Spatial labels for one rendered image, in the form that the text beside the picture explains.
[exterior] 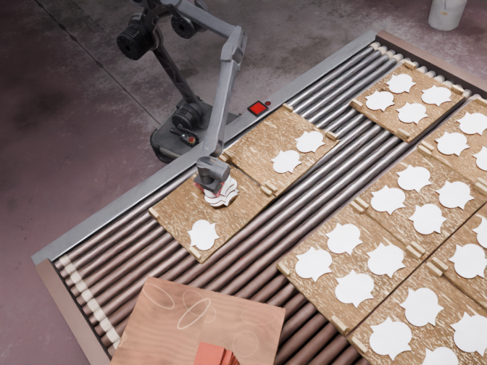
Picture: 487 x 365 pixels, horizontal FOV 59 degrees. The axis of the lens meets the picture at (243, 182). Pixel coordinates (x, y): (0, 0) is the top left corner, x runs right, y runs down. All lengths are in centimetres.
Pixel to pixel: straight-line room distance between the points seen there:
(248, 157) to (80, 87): 250
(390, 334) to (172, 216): 93
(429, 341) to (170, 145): 207
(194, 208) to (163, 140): 132
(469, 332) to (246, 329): 73
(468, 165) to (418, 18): 263
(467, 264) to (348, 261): 41
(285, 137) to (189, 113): 111
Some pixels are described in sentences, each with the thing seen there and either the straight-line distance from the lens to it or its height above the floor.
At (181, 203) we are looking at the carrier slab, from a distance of 185.
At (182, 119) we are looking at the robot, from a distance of 294.
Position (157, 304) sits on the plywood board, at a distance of 155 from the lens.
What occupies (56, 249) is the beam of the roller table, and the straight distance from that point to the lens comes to 196.
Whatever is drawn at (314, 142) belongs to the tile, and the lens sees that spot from 197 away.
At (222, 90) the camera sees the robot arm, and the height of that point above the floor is 132.
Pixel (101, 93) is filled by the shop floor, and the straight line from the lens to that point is 401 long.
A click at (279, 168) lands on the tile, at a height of 94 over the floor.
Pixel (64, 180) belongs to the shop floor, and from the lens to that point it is 347.
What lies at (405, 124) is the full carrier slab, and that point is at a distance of 211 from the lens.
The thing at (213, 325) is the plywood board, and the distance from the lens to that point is 148.
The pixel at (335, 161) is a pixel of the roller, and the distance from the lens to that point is 194.
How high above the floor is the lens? 243
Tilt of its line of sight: 53 degrees down
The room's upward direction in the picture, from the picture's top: 10 degrees counter-clockwise
